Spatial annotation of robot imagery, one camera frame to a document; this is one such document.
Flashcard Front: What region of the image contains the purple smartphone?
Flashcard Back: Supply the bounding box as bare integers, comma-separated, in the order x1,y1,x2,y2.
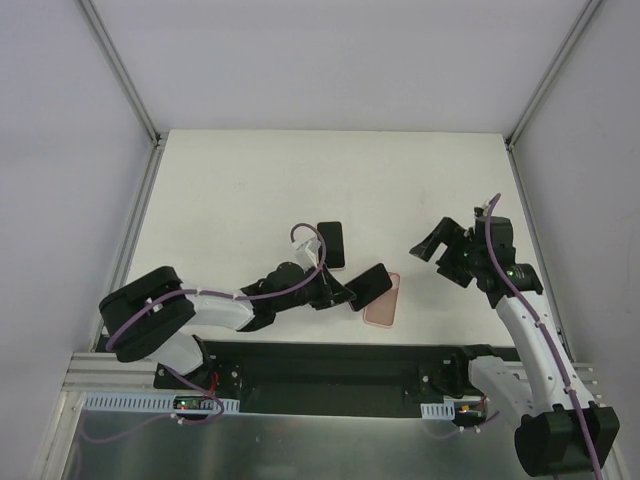
345,263,393,312

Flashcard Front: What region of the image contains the pink phone case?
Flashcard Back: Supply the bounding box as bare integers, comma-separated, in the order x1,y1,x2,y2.
363,272,400,329

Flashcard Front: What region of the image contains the phone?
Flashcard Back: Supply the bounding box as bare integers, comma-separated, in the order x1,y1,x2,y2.
316,221,346,270

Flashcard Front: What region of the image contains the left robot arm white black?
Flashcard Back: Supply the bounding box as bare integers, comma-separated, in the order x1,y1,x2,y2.
99,262,355,389

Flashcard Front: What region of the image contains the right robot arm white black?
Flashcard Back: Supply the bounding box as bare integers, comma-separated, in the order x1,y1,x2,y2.
410,213,620,477

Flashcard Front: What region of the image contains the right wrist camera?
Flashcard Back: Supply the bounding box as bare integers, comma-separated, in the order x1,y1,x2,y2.
474,200,491,217

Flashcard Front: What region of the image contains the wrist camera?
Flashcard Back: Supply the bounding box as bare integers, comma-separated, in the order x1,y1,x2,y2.
292,237,321,270
474,200,491,217

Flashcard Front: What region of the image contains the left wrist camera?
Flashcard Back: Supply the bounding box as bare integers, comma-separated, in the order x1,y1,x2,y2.
292,237,321,270

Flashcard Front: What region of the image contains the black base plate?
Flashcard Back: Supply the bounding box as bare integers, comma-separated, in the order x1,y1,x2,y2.
94,335,521,414

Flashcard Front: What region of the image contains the right white cable duct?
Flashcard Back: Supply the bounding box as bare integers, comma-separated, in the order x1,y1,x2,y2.
420,401,456,421

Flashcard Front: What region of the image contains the white cable duct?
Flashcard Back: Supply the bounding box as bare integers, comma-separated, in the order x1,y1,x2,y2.
84,393,240,415
420,401,456,421

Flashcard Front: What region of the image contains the left white cable duct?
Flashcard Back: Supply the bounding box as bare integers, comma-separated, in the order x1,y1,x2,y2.
84,393,240,415

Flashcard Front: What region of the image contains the front aluminium rail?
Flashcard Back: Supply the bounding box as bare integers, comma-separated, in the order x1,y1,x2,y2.
62,352,156,392

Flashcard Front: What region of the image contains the right aluminium frame post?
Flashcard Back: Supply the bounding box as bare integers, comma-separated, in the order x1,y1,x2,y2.
505,0,606,152

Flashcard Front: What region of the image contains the aluminium frame post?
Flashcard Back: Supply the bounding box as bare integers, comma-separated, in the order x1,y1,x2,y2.
505,0,606,152
74,0,162,147

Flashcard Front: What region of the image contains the left aluminium frame post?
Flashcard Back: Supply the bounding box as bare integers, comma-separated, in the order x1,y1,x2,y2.
74,0,162,147

